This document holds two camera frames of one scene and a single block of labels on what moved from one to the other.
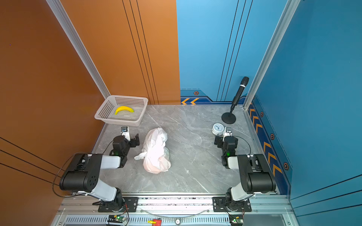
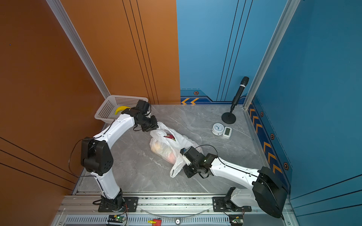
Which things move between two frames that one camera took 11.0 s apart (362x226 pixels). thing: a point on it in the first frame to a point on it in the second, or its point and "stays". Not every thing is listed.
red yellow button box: x=155 y=222 stays
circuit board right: x=236 y=220 stays
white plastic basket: x=126 y=110 stays
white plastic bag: x=157 y=157 to x=166 y=144
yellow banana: x=123 y=108 stays
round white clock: x=218 y=129 stays
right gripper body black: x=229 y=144 to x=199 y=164
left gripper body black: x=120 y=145 to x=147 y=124
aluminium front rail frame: x=266 y=211 stays
